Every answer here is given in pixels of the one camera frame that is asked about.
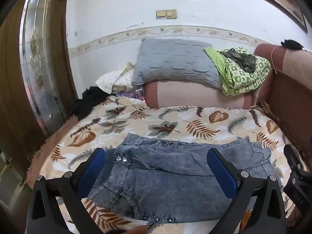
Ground pink and brown sofa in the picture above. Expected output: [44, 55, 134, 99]
[144, 43, 312, 171]

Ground tan cord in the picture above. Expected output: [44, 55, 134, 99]
[271, 45, 280, 75]

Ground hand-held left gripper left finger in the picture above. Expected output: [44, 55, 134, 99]
[26, 147, 108, 234]

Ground grey quilted pillow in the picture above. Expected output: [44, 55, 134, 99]
[132, 37, 223, 90]

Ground small black item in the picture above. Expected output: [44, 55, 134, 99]
[280, 39, 304, 50]

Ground wooden door with glass panel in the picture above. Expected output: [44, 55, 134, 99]
[0, 0, 78, 225]

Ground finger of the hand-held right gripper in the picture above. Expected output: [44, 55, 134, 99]
[283, 144, 308, 176]

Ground green patterned blanket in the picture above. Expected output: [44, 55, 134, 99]
[204, 47, 271, 97]

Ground leaf print blanket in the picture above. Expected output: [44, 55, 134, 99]
[26, 95, 303, 234]

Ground purple colourful packet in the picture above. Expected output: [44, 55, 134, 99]
[114, 88, 147, 101]

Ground dark olive cloth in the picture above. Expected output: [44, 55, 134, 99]
[221, 49, 257, 73]

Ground black cloth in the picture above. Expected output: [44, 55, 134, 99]
[73, 86, 108, 121]

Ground blue denim pants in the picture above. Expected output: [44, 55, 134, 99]
[88, 133, 284, 223]

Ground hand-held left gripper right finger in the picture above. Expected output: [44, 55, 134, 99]
[207, 147, 287, 234]

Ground cream patterned pillow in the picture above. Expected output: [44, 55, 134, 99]
[95, 62, 136, 94]

